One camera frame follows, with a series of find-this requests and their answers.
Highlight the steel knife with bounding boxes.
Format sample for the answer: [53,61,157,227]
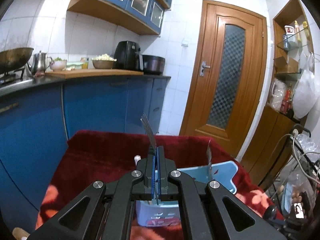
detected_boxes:
[206,140,213,181]

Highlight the dark spoon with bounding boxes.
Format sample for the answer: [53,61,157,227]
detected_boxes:
[263,205,277,220]

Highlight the large steel fork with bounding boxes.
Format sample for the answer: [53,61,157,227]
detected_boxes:
[139,112,161,205]

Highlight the blue kitchen base cabinets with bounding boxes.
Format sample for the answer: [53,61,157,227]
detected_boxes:
[1,75,169,232]

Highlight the light blue utensil holder box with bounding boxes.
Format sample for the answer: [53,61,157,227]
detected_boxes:
[136,161,238,228]

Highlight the wooden door with glass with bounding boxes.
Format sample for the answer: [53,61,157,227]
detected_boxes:
[180,0,267,157]

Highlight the wooden cutting board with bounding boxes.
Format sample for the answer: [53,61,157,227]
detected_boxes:
[45,69,143,80]

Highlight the bowl of white food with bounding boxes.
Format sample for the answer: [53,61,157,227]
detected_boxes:
[92,54,117,69]

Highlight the white plastic bag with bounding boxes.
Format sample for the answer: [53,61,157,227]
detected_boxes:
[292,53,319,119]

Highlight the white floral bowl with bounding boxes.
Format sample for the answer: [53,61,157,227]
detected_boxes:
[49,57,67,71]

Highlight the dark rice cooker pot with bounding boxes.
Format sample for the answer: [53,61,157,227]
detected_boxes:
[143,55,165,75]

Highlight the black air fryer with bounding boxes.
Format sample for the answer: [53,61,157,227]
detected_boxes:
[114,41,143,72]

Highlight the steel kettle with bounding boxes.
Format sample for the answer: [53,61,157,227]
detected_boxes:
[25,51,53,77]

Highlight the wooden shelf unit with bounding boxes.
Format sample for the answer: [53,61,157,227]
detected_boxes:
[241,0,313,189]

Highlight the black wire rack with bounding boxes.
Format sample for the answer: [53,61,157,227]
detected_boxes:
[262,124,319,239]

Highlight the steel door handle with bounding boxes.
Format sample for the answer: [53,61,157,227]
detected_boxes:
[200,61,210,77]

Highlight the black wok with handle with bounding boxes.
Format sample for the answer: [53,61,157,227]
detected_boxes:
[0,47,34,74]

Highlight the blue glass wall cabinet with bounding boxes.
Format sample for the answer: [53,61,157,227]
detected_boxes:
[68,0,172,35]

